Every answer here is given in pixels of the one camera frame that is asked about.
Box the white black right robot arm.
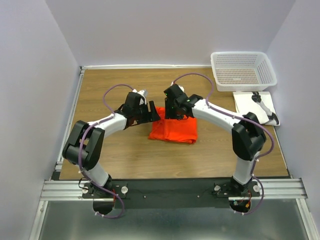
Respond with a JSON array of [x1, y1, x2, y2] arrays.
[[164, 84, 266, 196]]

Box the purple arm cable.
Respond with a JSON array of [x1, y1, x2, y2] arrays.
[[171, 72, 276, 216], [78, 84, 126, 220]]

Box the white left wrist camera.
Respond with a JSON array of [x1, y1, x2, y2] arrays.
[[132, 88, 148, 105]]

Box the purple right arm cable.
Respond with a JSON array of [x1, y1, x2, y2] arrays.
[[171, 72, 276, 216]]

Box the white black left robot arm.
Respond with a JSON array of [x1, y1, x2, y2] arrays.
[[62, 90, 161, 198]]

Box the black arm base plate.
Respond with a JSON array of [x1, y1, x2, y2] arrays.
[[80, 177, 260, 215]]

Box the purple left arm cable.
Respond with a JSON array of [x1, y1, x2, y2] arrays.
[[78, 84, 126, 220]]

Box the orange t shirt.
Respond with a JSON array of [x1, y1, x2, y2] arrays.
[[148, 106, 198, 144]]

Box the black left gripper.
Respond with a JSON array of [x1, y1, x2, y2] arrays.
[[133, 100, 161, 124]]

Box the white plastic mesh basket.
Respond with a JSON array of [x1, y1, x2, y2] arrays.
[[210, 51, 277, 92]]

